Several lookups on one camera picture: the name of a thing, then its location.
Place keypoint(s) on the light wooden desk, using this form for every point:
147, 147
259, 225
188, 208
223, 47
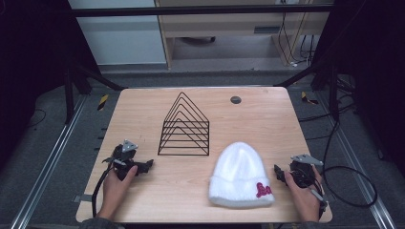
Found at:
223, 24

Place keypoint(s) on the yellow black striped tape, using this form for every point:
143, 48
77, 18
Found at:
102, 102
307, 98

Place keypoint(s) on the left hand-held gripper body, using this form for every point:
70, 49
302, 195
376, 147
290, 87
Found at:
123, 155

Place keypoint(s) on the grey round table grommet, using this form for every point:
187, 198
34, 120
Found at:
235, 100

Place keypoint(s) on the white knit hat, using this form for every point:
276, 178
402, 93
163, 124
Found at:
239, 175

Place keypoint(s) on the silver table bracket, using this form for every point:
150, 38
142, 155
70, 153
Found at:
82, 198

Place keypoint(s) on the black horizontal frame bar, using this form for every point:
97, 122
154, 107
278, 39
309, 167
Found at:
191, 11

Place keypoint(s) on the black metal stand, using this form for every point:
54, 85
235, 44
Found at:
68, 95
333, 92

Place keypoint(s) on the person's left hand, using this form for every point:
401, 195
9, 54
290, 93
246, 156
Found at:
115, 191

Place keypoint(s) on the white cabinet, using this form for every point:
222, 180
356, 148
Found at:
121, 38

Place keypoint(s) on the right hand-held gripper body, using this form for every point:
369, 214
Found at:
302, 170

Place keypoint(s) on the person's right hand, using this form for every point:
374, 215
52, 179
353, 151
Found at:
302, 198

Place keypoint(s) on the aluminium floor rail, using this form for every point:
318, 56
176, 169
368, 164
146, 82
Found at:
47, 165
359, 165

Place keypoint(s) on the black curtain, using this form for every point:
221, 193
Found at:
35, 63
372, 63

